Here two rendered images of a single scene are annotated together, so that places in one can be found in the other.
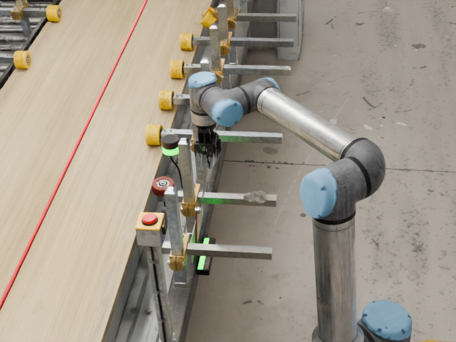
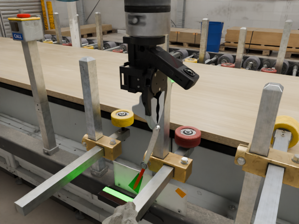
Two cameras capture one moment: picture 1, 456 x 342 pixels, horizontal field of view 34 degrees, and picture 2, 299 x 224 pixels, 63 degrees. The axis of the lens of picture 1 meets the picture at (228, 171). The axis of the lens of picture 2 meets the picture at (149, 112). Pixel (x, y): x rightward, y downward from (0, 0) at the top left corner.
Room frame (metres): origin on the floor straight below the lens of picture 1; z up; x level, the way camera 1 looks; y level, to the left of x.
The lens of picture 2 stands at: (2.27, -0.42, 1.29)
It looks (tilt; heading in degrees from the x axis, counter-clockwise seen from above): 25 degrees down; 112
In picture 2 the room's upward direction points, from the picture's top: straight up
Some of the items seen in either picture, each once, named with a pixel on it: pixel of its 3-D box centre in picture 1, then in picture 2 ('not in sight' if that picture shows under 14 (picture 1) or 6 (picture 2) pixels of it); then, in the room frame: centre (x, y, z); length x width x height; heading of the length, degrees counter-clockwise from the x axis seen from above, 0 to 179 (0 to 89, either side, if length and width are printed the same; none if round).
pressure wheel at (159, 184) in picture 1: (164, 194); (187, 146); (2.14, 0.24, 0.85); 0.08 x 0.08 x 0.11
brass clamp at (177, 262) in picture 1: (179, 252); (101, 145); (1.86, 0.18, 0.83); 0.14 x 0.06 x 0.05; 171
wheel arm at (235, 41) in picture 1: (239, 41); not in sight; (3.10, -0.09, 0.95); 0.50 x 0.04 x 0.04; 81
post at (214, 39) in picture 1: (216, 74); not in sight; (2.83, 0.02, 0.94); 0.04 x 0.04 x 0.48; 81
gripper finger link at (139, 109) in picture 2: (212, 161); (143, 111); (2.07, 0.05, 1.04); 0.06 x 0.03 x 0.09; 171
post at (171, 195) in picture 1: (176, 244); (94, 128); (1.84, 0.18, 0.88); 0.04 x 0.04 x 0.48; 81
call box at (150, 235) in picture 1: (150, 230); (26, 30); (1.58, 0.23, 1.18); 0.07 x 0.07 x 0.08; 81
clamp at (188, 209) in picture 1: (190, 200); (167, 163); (2.11, 0.14, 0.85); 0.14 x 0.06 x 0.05; 171
